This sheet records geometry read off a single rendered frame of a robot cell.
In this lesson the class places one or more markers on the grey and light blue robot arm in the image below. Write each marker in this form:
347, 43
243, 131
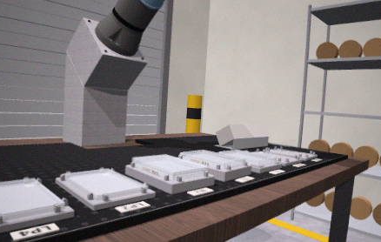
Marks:
122, 29

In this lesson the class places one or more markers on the black perforated work table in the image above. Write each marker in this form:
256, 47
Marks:
49, 161

